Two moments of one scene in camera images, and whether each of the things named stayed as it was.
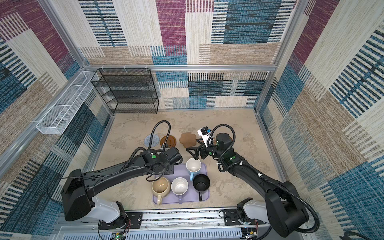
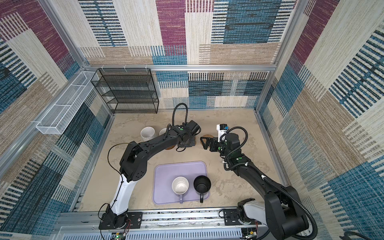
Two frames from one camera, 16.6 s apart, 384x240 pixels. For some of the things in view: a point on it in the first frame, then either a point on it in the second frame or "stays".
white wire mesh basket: (64, 110) stays
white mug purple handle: (179, 186) stays
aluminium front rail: (173, 224) stays
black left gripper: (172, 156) to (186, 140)
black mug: (201, 184) stays
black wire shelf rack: (127, 90) stays
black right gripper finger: (195, 151) to (205, 146)
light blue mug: (193, 166) to (162, 131)
